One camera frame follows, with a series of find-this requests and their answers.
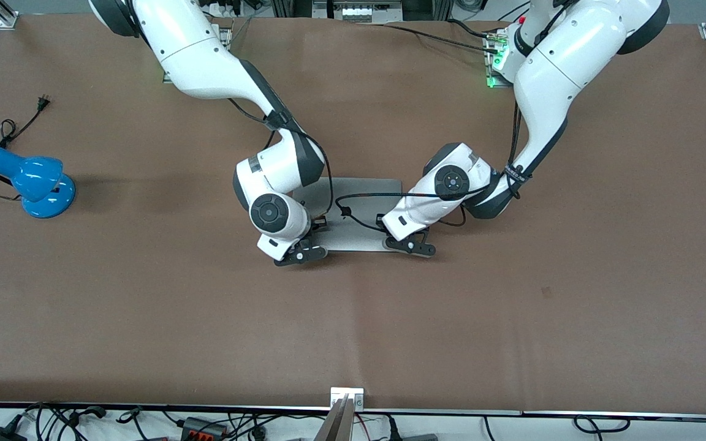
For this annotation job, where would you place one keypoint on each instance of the silver laptop with black keyboard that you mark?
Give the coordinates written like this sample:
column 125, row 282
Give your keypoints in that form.
column 359, row 208

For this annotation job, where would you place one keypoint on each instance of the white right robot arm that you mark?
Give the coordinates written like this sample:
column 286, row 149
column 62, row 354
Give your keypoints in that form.
column 200, row 61

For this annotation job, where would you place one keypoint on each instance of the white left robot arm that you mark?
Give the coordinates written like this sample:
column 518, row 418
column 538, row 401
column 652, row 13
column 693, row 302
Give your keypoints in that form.
column 555, row 79

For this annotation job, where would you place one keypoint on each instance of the black orange connector block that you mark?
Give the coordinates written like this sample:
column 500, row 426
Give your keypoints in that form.
column 203, row 427

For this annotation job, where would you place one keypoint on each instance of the grey control box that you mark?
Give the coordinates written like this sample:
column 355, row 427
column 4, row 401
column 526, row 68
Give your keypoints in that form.
column 359, row 9

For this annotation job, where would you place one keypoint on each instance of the blue desk lamp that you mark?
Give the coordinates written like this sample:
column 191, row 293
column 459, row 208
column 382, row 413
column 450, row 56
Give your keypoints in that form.
column 37, row 184

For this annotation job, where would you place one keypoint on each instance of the black power adapter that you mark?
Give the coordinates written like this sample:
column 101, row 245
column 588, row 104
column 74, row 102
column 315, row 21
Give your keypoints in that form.
column 0, row 433

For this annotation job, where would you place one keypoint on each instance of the aluminium camera mount profile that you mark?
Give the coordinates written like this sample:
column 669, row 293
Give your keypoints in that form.
column 341, row 416

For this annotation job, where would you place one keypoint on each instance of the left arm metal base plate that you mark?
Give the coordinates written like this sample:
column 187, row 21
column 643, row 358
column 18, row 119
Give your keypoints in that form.
column 497, row 61

